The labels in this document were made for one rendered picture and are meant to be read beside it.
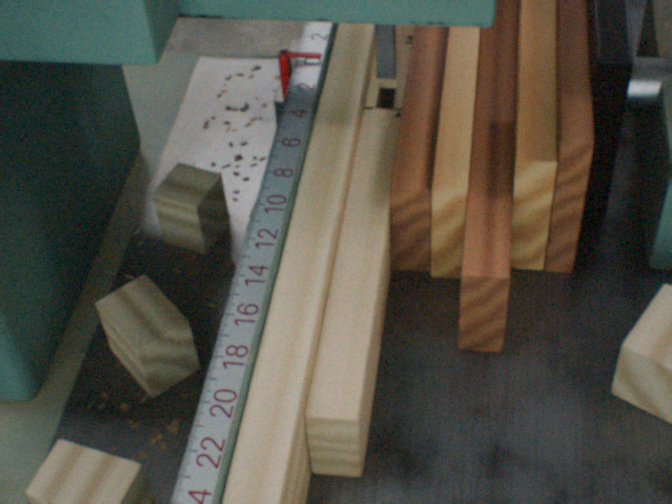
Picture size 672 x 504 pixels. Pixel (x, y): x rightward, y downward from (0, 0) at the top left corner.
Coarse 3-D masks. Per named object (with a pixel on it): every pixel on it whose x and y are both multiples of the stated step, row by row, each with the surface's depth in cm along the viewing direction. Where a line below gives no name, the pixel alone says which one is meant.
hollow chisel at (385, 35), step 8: (376, 24) 47; (384, 24) 47; (376, 32) 47; (384, 32) 47; (392, 32) 47; (376, 40) 47; (384, 40) 47; (392, 40) 47; (376, 48) 48; (384, 48) 48; (392, 48) 48; (376, 56) 48; (384, 56) 48; (392, 56) 48; (376, 64) 48; (384, 64) 48; (392, 64) 48; (376, 72) 49; (384, 72) 49; (392, 72) 49
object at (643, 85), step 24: (600, 0) 45; (624, 0) 44; (600, 24) 43; (624, 24) 43; (600, 48) 42; (624, 48) 42; (600, 72) 42; (624, 72) 42; (648, 72) 46; (600, 96) 43; (624, 96) 43; (648, 96) 46; (600, 120) 44; (600, 144) 45; (600, 168) 46; (600, 192) 47; (600, 216) 48
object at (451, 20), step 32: (192, 0) 44; (224, 0) 43; (256, 0) 43; (288, 0) 43; (320, 0) 43; (352, 0) 42; (384, 0) 42; (416, 0) 42; (448, 0) 42; (480, 0) 42
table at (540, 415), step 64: (640, 0) 61; (576, 256) 47; (640, 256) 47; (384, 320) 45; (448, 320) 45; (512, 320) 45; (576, 320) 44; (384, 384) 43; (448, 384) 43; (512, 384) 42; (576, 384) 42; (384, 448) 41; (448, 448) 40; (512, 448) 40; (576, 448) 40; (640, 448) 40
